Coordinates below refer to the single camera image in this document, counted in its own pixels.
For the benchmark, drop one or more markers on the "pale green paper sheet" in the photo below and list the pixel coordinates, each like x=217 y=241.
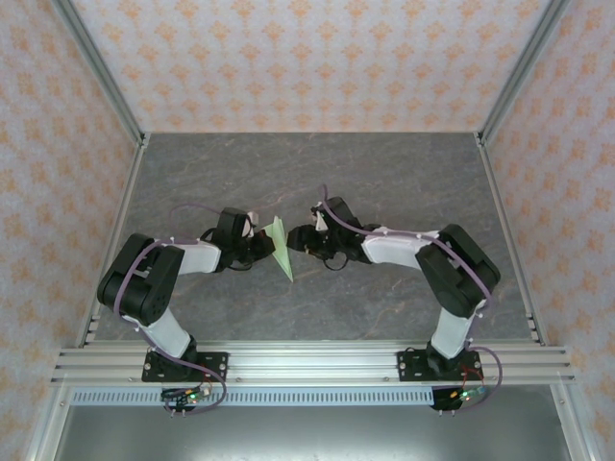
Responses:
x=281 y=249

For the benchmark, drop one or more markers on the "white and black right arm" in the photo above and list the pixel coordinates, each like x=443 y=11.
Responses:
x=394 y=247

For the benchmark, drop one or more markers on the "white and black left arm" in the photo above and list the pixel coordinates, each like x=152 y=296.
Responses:
x=199 y=257

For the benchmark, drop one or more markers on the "grey metal sheet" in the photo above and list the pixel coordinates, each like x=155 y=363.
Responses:
x=312 y=437

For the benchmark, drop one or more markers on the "aluminium cross beam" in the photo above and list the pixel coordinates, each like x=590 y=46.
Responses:
x=312 y=362

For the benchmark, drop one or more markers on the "left circuit board green light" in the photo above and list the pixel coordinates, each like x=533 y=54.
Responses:
x=189 y=395

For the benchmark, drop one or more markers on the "circuit board green light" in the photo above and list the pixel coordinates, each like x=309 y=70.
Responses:
x=466 y=395
x=189 y=395

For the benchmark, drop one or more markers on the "right circuit board green light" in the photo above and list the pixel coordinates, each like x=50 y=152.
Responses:
x=466 y=395

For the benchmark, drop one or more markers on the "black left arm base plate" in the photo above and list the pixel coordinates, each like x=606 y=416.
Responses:
x=216 y=367

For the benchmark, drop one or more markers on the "aluminium table side rail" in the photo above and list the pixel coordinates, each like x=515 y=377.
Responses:
x=111 y=240
x=510 y=240

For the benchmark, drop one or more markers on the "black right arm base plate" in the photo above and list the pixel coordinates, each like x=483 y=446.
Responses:
x=408 y=367

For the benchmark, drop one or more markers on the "short aluminium frame post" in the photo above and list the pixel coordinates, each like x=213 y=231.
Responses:
x=569 y=432
x=48 y=432

